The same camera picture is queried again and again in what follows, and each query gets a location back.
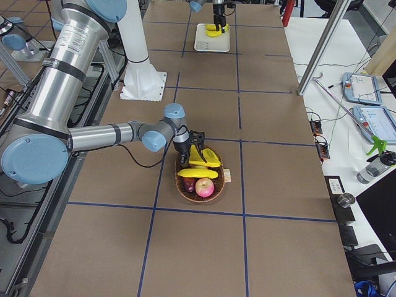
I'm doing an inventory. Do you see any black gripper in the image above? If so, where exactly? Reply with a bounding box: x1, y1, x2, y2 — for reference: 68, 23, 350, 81
173, 129, 207, 164
213, 14, 226, 33

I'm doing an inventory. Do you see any yellow banana with dark tip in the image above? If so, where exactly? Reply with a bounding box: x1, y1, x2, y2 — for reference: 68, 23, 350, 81
205, 24, 216, 32

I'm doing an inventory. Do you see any greenish yellow banana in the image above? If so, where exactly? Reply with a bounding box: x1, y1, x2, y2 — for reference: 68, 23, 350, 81
205, 24, 229, 38

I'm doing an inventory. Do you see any large yellow banana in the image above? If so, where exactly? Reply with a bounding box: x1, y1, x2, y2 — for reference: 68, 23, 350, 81
188, 145, 222, 168

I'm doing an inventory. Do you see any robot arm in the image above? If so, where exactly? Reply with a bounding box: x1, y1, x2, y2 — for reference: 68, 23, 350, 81
1, 1, 204, 185
189, 0, 226, 33

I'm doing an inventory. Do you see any brown wicker basket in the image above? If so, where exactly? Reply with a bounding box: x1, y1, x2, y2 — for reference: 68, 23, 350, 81
174, 145, 225, 203

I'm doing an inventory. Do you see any outer yellow banana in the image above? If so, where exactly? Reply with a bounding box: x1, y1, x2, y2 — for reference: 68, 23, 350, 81
177, 168, 218, 179

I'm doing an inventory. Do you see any white bear-print tray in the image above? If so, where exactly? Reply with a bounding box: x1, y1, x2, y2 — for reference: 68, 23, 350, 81
194, 24, 230, 53

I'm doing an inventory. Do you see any dark red apple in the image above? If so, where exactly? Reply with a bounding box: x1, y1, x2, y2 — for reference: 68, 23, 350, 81
182, 177, 197, 193

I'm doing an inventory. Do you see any paper price tag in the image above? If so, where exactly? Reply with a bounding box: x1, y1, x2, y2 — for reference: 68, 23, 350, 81
223, 168, 231, 183

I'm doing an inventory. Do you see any red fire extinguisher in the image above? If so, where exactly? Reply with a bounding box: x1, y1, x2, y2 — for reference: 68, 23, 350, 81
282, 0, 296, 27

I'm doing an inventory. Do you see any teach pendant tablet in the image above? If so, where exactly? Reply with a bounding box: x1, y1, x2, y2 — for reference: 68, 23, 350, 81
353, 106, 395, 145
342, 72, 382, 106

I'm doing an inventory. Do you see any metal cup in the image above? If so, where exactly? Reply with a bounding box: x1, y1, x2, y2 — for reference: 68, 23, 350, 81
337, 192, 356, 209

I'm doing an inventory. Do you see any green-top spray bottle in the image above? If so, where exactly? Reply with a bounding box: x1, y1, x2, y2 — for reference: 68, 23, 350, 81
356, 136, 395, 184

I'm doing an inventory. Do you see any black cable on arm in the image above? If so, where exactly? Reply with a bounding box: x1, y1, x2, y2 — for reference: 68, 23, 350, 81
122, 125, 189, 168

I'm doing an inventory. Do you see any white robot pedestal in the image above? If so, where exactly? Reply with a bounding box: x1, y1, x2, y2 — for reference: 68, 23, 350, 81
118, 1, 167, 101

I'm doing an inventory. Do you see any aluminium frame post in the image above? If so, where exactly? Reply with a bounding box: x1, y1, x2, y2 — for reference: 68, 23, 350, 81
297, 0, 351, 96

